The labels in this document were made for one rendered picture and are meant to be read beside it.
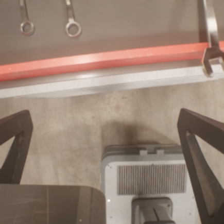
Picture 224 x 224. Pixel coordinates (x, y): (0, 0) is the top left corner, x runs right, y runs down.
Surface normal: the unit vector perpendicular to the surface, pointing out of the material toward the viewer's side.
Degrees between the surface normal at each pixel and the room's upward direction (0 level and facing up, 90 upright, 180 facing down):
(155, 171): 0
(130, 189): 0
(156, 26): 0
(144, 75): 14
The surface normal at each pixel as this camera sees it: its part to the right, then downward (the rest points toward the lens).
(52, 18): 0.02, 0.07
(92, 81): 0.05, 0.31
